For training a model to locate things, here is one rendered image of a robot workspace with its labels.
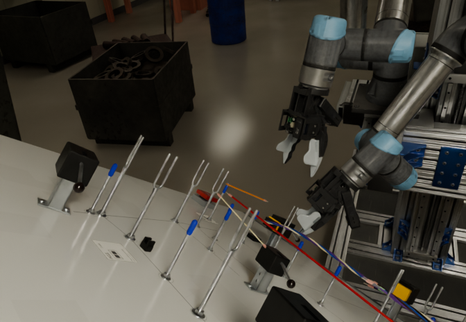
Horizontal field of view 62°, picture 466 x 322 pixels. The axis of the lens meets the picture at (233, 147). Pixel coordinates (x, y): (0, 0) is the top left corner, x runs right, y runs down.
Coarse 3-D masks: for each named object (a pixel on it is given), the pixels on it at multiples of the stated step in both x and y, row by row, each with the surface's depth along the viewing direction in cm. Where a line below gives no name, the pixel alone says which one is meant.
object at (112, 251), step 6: (96, 240) 51; (102, 246) 50; (108, 246) 51; (114, 246) 52; (120, 246) 53; (102, 252) 49; (108, 252) 50; (114, 252) 51; (120, 252) 52; (126, 252) 53; (108, 258) 48; (114, 258) 49; (120, 258) 50; (126, 258) 51; (132, 258) 52
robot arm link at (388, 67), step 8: (368, 64) 134; (376, 64) 133; (384, 64) 132; (392, 64) 131; (400, 64) 131; (408, 64) 133; (376, 72) 137; (384, 72) 134; (392, 72) 132; (400, 72) 132
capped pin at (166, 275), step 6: (192, 222) 51; (192, 228) 51; (186, 240) 51; (180, 246) 51; (180, 252) 51; (174, 258) 51; (174, 264) 51; (168, 270) 51; (162, 276) 51; (168, 276) 51
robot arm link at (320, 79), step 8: (304, 72) 86; (312, 72) 84; (320, 72) 84; (328, 72) 84; (304, 80) 86; (312, 80) 85; (320, 80) 85; (328, 80) 85; (320, 88) 86; (328, 88) 87
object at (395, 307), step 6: (402, 282) 93; (408, 282) 97; (408, 288) 92; (414, 288) 92; (414, 294) 93; (408, 300) 92; (414, 300) 96; (390, 306) 95; (396, 306) 96; (390, 312) 96; (396, 312) 94; (390, 318) 96; (396, 318) 95
